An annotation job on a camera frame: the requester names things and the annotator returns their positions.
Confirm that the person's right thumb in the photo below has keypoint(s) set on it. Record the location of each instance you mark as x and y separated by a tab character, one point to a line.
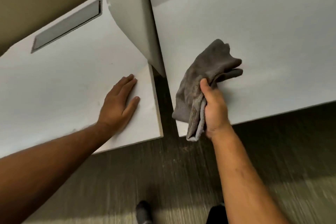
205	88

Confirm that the person's right forearm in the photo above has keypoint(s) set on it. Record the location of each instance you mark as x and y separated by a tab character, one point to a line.
244	179

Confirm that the person's right hand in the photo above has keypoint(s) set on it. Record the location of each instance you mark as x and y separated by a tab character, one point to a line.
214	111

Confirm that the person's left thumb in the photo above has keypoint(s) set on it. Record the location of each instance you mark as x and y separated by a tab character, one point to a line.
132	106

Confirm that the person's left forearm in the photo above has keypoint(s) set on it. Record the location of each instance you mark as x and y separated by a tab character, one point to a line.
47	168

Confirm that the black trouser leg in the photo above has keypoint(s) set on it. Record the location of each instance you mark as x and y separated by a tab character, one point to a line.
216	216

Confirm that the grey microfibre cloth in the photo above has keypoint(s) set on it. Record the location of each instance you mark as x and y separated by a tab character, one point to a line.
202	66

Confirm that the person's left hand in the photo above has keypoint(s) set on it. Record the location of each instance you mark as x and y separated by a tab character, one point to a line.
115	105

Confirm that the dark grey shoe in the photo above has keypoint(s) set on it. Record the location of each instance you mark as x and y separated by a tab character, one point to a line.
143	213

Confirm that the white desk divider panel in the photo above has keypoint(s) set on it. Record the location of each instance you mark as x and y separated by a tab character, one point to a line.
133	13

